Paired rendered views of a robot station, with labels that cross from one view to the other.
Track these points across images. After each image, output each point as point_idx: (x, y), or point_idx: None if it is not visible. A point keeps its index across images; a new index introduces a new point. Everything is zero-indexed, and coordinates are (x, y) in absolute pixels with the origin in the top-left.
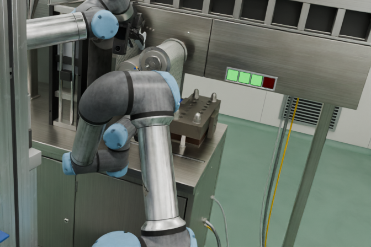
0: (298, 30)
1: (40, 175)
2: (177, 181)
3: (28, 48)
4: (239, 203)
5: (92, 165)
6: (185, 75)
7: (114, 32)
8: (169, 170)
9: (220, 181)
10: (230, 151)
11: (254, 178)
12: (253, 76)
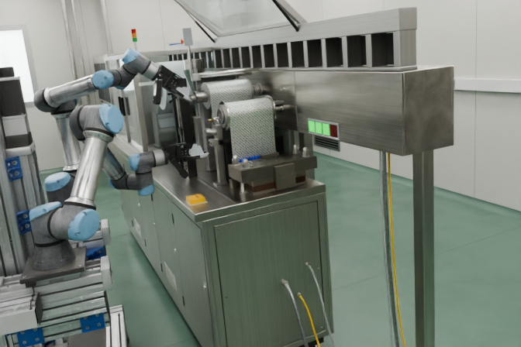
0: (343, 67)
1: (164, 209)
2: (189, 210)
3: (69, 97)
4: (448, 321)
5: (122, 182)
6: (495, 163)
7: (103, 83)
8: (85, 166)
9: (450, 293)
10: (512, 266)
11: (511, 303)
12: (323, 125)
